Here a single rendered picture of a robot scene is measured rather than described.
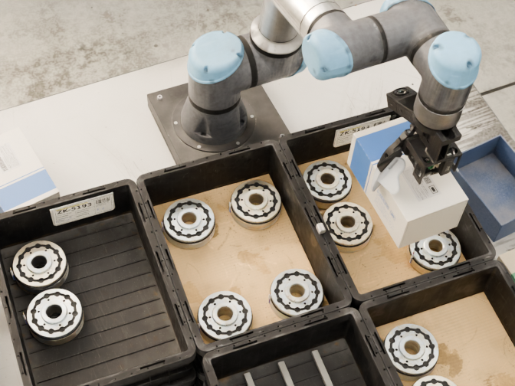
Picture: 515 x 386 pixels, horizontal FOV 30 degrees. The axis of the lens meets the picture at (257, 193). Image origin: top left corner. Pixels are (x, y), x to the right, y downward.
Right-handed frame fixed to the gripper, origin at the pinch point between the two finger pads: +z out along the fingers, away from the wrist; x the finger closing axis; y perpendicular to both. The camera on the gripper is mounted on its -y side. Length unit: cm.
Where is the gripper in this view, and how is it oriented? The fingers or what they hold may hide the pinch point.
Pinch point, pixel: (407, 174)
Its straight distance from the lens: 170.5
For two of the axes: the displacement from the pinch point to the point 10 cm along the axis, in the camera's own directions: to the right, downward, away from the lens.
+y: 4.1, 7.8, -4.8
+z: -0.5, 5.5, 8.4
